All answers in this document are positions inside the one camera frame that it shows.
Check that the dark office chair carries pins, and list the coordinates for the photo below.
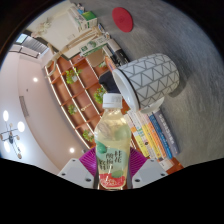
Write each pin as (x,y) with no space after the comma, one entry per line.
(108,81)

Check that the tall green and white carton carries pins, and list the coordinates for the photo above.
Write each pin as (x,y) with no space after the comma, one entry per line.
(95,46)

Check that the white triangle-patterned mug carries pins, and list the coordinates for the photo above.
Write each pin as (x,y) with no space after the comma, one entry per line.
(153,78)

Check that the clear yellow drink bottle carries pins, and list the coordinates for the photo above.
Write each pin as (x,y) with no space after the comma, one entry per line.
(112,140)

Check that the round recessed ceiling light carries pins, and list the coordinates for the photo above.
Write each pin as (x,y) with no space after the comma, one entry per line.
(35,79)
(71,150)

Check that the stack of dark books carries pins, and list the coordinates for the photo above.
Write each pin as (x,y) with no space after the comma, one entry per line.
(116,55)

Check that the branching ceiling lamp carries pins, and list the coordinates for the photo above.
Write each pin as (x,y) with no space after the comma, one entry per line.
(11,136)

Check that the ceiling air vent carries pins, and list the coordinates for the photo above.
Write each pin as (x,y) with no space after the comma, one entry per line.
(24,106)

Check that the stack of colourful books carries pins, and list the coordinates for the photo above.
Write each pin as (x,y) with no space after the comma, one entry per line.
(153,136)

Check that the stack of white books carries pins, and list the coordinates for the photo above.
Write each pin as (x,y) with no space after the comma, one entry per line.
(76,18)

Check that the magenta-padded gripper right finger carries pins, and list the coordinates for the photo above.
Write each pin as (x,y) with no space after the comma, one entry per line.
(149,173)

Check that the flat round red coaster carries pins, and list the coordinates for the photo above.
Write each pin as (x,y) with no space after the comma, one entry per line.
(122,19)

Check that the window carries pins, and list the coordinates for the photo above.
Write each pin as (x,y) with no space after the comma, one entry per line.
(20,38)

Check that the tan chair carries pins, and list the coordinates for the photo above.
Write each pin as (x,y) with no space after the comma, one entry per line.
(95,58)

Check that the orange wooden shelf unit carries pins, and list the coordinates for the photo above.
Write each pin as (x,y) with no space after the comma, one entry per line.
(83,96)

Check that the wooden artist mannequin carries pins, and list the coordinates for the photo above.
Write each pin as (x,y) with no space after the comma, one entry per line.
(76,41)

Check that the white vase with flowers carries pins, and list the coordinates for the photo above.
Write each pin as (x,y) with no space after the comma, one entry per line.
(45,26)

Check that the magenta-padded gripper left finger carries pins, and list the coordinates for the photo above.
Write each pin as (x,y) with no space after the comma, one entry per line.
(74,173)

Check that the grey curtain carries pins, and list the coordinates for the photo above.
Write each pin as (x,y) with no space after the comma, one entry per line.
(33,46)

